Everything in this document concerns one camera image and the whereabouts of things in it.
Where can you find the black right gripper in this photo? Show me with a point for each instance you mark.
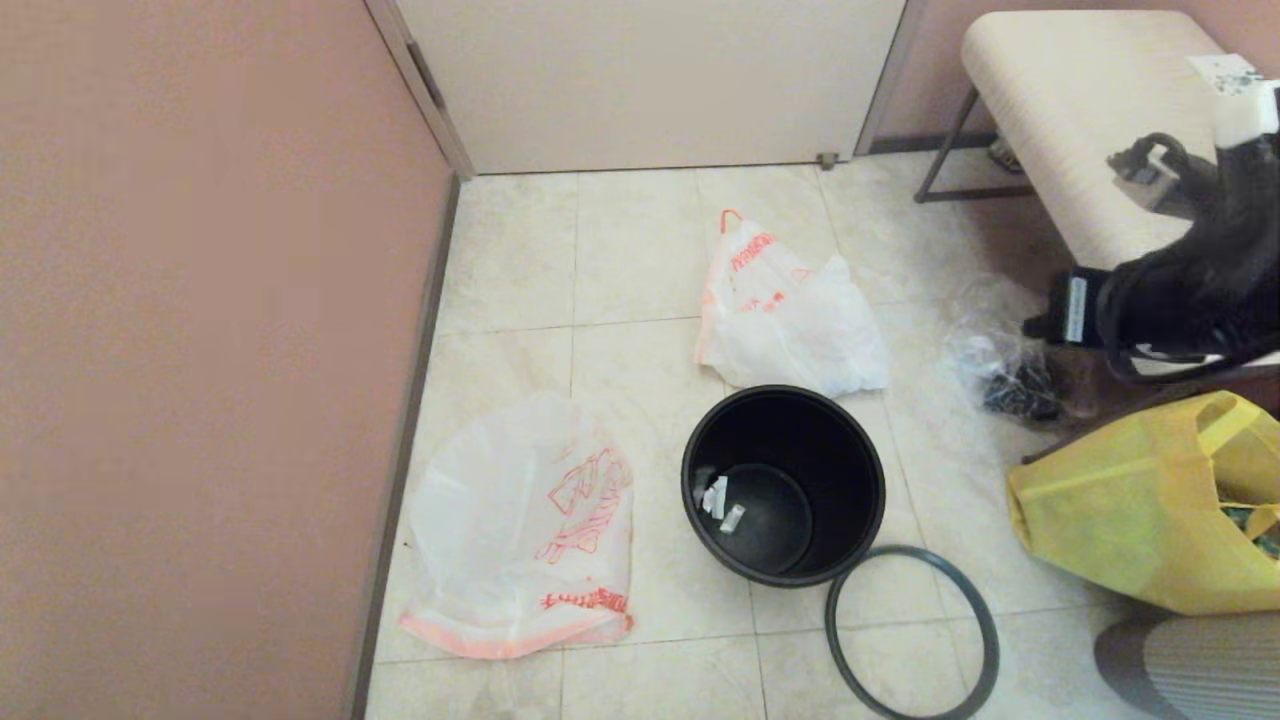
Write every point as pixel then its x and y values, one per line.
pixel 1180 300

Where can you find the white red-print trash bag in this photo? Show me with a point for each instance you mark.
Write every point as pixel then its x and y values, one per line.
pixel 500 520
pixel 790 330

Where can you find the clear plastic bag black contents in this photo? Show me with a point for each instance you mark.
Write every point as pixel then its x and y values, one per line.
pixel 985 360

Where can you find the yellow fabric bag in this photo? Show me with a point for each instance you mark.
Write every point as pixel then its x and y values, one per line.
pixel 1120 500

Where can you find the black trash bin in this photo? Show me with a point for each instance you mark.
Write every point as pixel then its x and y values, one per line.
pixel 830 480

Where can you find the beige wood-grain table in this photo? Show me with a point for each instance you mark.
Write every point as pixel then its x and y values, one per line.
pixel 1060 120

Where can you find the shoe under table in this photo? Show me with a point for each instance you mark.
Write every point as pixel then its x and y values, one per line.
pixel 1003 158

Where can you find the black-and-white printed paper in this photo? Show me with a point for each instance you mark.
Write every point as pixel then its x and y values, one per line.
pixel 1225 72

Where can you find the grey striped rounded object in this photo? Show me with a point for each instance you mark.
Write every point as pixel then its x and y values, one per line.
pixel 1200 670

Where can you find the white paper scrap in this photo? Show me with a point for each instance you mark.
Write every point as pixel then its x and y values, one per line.
pixel 715 496
pixel 732 519

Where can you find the white door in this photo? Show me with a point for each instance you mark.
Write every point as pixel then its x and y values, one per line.
pixel 650 80

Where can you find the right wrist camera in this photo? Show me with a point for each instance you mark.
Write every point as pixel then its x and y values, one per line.
pixel 1245 115

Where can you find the dark metal table frame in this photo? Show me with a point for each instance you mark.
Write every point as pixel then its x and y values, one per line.
pixel 970 195

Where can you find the dark wall baseboard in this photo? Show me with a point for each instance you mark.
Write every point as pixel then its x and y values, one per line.
pixel 410 420

